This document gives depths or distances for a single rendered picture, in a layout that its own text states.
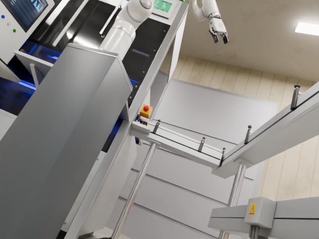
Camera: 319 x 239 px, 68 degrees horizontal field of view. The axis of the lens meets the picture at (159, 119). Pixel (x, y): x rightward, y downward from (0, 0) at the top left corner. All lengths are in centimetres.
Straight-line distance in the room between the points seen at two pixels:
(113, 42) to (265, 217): 92
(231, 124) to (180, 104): 91
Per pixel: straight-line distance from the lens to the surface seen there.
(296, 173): 398
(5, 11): 200
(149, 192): 368
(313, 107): 92
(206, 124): 395
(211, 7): 173
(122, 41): 117
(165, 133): 176
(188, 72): 457
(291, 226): 82
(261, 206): 90
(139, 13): 127
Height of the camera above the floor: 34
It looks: 22 degrees up
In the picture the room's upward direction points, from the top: 24 degrees clockwise
